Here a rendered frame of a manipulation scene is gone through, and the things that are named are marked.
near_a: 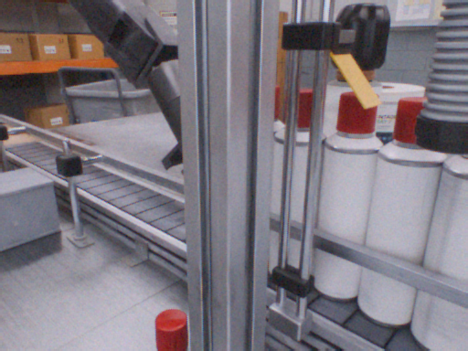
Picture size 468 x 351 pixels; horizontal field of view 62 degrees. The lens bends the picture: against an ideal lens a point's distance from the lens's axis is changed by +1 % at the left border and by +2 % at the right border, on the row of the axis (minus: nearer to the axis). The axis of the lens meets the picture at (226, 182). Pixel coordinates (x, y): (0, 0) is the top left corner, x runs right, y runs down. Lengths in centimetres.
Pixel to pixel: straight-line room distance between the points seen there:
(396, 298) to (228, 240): 19
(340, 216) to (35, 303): 37
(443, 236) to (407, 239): 3
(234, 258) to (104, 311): 26
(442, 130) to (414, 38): 458
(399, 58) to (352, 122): 447
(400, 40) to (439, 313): 452
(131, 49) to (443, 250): 41
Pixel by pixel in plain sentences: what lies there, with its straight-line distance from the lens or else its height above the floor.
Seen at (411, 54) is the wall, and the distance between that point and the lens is 480.
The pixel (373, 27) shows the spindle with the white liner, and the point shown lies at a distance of 64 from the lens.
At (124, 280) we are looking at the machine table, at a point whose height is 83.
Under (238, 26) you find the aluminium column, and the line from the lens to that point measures 23.
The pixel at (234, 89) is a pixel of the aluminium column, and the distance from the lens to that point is 23.
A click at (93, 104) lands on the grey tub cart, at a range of 287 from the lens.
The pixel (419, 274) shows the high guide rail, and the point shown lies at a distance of 34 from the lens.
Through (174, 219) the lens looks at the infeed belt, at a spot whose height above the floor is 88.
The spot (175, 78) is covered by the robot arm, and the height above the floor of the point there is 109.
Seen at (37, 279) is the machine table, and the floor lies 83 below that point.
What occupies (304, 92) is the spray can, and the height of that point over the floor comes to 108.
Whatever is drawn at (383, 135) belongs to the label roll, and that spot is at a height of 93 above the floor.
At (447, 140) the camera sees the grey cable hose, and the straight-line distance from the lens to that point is 22.
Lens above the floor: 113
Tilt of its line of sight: 20 degrees down
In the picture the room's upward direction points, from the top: straight up
